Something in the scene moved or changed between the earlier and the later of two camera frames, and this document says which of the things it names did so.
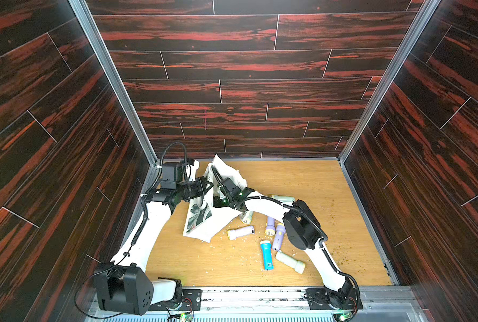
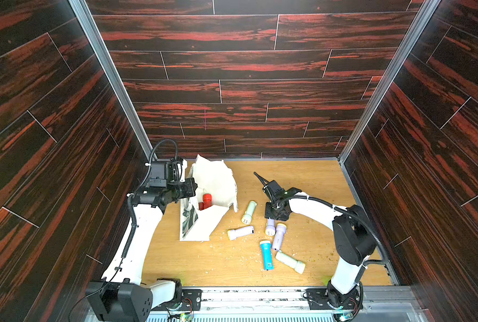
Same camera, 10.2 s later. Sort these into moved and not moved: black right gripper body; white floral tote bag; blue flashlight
Moved: black right gripper body; white floral tote bag
Not moved: blue flashlight
